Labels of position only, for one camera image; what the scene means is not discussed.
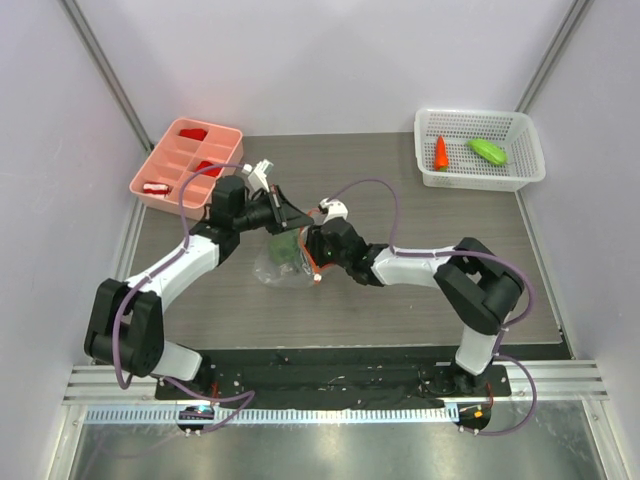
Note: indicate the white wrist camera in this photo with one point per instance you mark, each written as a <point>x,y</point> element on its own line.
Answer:
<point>332,208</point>
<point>257,175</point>

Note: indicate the red fake food middle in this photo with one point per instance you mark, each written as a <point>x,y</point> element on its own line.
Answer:
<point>210,169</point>

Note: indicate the aluminium frame rail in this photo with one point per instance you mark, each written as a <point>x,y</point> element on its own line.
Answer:
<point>342,386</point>

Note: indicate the white perforated plastic basket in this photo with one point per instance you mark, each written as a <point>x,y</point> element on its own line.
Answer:
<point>513,132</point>

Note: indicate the clear orange zip top bag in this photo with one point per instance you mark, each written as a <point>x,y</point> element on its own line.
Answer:
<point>302,273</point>

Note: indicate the orange fake carrot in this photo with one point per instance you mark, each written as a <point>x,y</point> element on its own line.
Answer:
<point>441,161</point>

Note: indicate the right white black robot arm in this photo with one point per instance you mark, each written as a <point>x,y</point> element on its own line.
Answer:
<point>482,290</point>

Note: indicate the green fake pea pod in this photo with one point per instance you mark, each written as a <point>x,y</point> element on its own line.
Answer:
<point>488,151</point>

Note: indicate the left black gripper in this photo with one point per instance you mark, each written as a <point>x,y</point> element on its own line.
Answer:
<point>283,214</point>

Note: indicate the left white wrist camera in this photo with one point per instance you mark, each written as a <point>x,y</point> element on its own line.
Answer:
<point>257,175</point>

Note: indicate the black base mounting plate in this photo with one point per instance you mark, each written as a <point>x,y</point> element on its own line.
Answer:
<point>331,356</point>

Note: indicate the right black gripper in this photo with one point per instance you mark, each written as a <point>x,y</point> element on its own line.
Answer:
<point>314,247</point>

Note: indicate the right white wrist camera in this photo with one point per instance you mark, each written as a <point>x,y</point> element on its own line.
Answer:
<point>332,208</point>

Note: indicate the green fake pepper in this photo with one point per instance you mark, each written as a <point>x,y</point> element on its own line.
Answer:
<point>283,248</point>

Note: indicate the white slotted cable duct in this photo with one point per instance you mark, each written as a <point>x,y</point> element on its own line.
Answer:
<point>184,414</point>

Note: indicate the red fake food top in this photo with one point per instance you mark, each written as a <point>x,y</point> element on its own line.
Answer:
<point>197,134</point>

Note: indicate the pink compartment tray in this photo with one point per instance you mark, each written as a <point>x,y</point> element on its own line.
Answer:
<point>173,162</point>

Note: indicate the red white fake food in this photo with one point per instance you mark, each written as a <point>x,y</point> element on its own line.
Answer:
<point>156,189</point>

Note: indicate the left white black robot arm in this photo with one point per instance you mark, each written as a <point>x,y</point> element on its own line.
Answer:
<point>126,327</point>

